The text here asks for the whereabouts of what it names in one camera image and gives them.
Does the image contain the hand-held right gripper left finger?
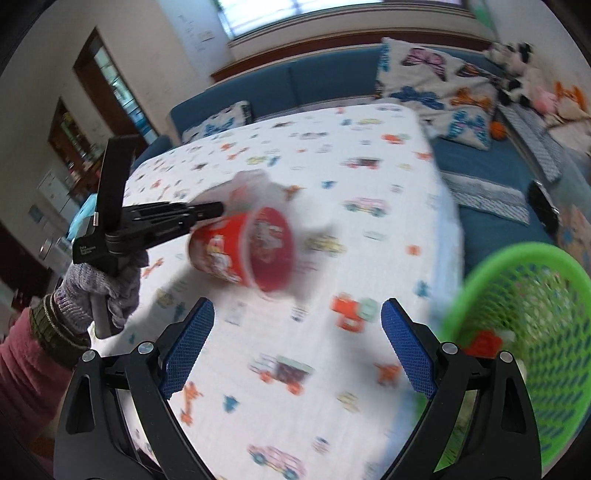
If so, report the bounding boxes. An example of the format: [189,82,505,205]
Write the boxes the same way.
[54,298,215,480]

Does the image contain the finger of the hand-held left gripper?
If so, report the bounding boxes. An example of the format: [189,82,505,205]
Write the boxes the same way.
[122,222,197,252]
[122,202,227,227]

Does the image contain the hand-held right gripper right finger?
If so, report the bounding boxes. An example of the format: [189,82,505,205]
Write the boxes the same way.
[381,298,541,480]

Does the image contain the red printed plastic cup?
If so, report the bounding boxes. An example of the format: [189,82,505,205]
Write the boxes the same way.
[187,171,296,296]

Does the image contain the red plastic mesh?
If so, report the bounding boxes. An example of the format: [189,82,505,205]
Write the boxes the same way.
[464,330,504,359]

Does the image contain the green plastic basket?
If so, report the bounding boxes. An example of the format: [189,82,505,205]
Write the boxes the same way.
[436,242,591,467]

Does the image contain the person's left forearm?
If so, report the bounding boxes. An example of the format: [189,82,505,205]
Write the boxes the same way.
[0,309,77,462]

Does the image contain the person's left hand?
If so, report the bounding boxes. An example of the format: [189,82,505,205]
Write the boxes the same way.
[30,261,141,370]

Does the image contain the dark wooden shelf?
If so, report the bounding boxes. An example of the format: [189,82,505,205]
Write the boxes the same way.
[47,97,93,185]

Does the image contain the small butterfly pillow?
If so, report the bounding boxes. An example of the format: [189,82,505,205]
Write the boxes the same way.
[181,100,254,144]

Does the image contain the printed blanket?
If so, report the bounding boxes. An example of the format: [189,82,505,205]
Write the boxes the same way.
[124,104,465,480]

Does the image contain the blue patterned cloth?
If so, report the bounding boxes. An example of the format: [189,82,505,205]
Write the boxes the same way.
[443,175,532,225]
[499,104,568,182]

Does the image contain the blue sofa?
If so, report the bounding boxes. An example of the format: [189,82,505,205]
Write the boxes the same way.
[168,44,591,259]

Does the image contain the window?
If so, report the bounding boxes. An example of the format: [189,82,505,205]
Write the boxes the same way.
[215,0,476,43]

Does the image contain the large butterfly pillow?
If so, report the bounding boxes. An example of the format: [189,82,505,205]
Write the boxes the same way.
[374,37,502,151]

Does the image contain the pink plush toy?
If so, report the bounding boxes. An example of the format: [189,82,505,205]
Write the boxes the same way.
[531,85,559,114]

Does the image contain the orange fox plush toy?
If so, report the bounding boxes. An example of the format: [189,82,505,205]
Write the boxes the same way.
[554,80,589,121]

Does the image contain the black white plush toy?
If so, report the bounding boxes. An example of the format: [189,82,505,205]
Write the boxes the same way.
[485,41,537,108]

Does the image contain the dark wooden door frame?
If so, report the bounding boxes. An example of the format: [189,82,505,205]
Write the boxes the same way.
[73,27,148,148]

